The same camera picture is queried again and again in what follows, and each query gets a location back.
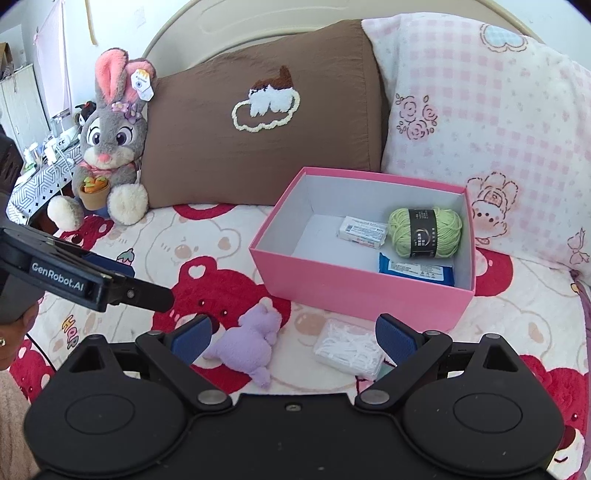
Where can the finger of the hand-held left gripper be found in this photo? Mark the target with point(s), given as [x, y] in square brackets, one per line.
[147, 293]
[113, 266]

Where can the pink cardboard box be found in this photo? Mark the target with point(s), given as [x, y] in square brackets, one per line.
[346, 295]

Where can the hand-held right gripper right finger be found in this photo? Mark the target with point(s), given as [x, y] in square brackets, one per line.
[396, 339]

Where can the grey bunny plush toy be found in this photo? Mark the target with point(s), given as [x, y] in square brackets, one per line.
[111, 138]

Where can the white tissue packet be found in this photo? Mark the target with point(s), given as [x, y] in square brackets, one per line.
[362, 230]

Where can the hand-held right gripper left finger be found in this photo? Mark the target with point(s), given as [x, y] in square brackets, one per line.
[191, 339]

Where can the patterned tablecloth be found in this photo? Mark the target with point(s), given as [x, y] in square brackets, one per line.
[41, 180]

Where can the person's left hand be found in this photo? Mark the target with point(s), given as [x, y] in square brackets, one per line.
[16, 341]

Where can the clear floss pick box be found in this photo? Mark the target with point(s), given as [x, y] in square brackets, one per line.
[346, 348]

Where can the bear printed blanket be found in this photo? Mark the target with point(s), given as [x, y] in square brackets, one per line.
[152, 249]

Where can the pink checked pillow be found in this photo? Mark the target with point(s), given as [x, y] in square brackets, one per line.
[508, 115]

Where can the purple plush toy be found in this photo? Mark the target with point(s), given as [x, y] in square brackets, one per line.
[249, 346]

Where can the beige bed headboard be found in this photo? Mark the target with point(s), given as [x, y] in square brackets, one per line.
[207, 27]

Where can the brown pillow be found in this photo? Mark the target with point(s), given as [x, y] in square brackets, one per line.
[194, 152]

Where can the blue wipes packet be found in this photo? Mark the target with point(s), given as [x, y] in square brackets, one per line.
[415, 270]

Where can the black plush toy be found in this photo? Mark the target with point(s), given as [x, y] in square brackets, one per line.
[85, 113]

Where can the white cabinet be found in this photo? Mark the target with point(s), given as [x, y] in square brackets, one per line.
[23, 106]

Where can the green yarn ball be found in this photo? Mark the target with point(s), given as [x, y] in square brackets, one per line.
[399, 230]

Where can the pink curtain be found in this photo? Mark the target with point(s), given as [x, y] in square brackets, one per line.
[53, 60]

